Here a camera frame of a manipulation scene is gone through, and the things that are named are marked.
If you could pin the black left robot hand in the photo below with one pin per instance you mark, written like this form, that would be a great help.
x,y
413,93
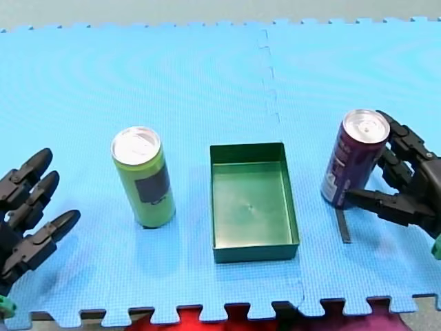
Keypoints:
x,y
24,238

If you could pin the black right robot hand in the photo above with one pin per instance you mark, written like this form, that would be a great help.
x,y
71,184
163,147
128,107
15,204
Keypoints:
x,y
418,193

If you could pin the dark purple drink can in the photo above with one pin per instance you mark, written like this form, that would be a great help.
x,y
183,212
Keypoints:
x,y
348,162

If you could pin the green drink can dark band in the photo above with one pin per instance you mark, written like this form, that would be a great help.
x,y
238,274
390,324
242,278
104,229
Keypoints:
x,y
148,186

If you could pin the shallow green tray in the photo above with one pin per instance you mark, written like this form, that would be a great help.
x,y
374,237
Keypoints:
x,y
251,207

